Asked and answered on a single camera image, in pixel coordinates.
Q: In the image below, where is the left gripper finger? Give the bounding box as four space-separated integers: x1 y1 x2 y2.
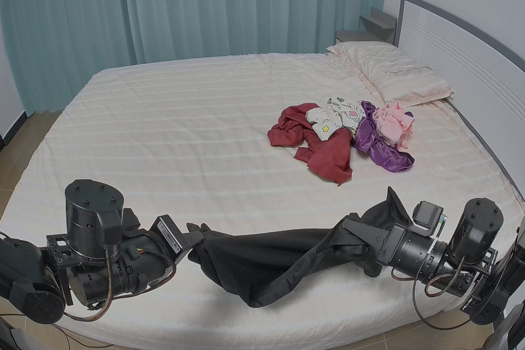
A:
185 221 214 256

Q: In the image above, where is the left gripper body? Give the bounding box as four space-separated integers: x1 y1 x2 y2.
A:
72 214 194 307

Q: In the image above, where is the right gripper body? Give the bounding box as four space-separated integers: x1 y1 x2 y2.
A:
375 223 457 288

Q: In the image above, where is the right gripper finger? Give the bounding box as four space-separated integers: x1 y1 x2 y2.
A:
341 218 390 255

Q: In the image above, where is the black T-shirt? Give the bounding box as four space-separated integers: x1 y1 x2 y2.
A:
186 186 413 310

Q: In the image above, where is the bed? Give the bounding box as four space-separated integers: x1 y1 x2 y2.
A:
0 0 525 345

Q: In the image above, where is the dark red garment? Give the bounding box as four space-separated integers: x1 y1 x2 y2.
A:
267 103 354 187

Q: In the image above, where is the purple garment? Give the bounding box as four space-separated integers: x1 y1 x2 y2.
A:
354 100 416 173

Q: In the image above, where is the pink garment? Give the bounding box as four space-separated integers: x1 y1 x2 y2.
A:
375 102 415 150

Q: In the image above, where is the white printed garment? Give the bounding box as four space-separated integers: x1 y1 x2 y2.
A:
305 96 366 142

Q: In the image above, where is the cream pillow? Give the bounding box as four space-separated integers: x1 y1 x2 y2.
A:
327 42 455 107

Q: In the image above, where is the grey bedside table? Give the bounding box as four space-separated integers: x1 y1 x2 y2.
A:
336 7 396 45

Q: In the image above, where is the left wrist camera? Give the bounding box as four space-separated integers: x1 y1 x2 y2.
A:
121 208 143 239

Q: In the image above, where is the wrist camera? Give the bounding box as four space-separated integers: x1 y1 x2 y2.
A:
411 201 446 239
121 208 143 239

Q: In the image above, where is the black cable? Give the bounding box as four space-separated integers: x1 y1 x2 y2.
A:
62 246 178 321

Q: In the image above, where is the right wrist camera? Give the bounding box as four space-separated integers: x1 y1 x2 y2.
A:
411 201 446 239

